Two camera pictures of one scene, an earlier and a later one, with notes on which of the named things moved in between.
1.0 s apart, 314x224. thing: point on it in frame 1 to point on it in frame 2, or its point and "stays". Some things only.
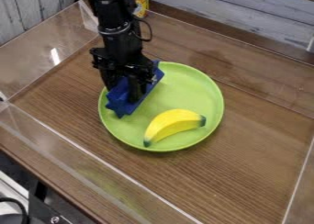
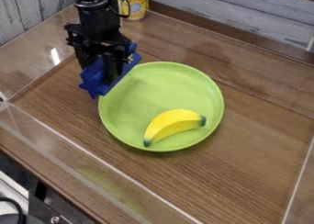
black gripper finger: (109, 76) to (85, 55)
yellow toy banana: (172, 120) stays
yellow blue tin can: (141, 1) stays
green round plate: (186, 89) stays
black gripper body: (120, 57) to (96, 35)
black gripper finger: (136, 88) to (112, 67)
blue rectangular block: (119, 98) to (93, 79)
